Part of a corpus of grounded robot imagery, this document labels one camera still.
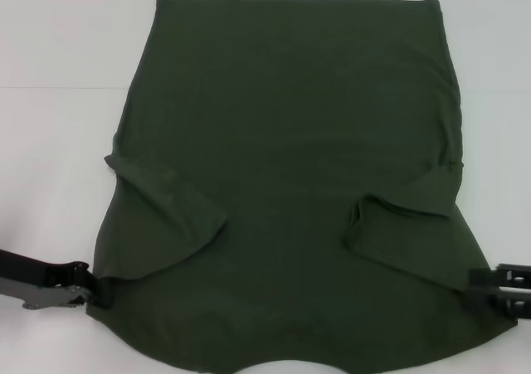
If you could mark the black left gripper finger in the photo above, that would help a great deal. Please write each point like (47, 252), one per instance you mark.
(101, 293)

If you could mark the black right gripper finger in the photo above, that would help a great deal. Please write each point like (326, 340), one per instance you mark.
(510, 303)
(483, 276)

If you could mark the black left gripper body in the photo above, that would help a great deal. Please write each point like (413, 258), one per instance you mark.
(37, 280)

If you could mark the dark green shirt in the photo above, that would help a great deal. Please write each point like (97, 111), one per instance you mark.
(290, 142)

